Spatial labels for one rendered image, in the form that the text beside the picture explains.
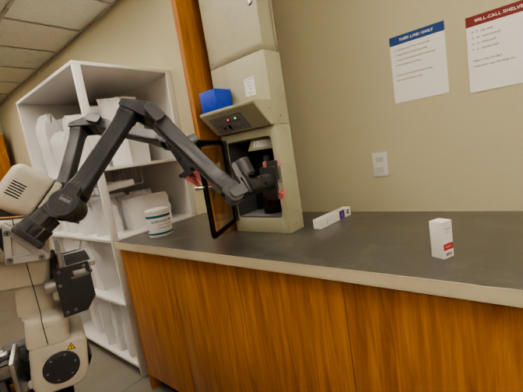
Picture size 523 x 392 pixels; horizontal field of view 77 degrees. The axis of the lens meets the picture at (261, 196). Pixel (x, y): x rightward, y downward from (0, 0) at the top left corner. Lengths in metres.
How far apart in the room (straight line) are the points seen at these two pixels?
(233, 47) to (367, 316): 1.17
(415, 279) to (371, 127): 0.90
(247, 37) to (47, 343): 1.32
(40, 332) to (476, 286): 1.23
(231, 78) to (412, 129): 0.82
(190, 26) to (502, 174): 1.45
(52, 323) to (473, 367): 1.21
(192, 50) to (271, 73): 0.43
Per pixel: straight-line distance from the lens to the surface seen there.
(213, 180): 1.06
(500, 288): 0.89
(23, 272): 1.28
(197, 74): 1.65
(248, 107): 1.33
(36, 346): 1.32
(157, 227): 1.84
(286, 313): 1.23
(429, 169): 1.59
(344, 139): 1.70
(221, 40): 1.60
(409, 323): 1.02
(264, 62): 1.42
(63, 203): 1.06
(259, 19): 1.48
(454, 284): 0.90
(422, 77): 1.59
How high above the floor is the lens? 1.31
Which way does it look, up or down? 8 degrees down
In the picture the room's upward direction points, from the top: 9 degrees counter-clockwise
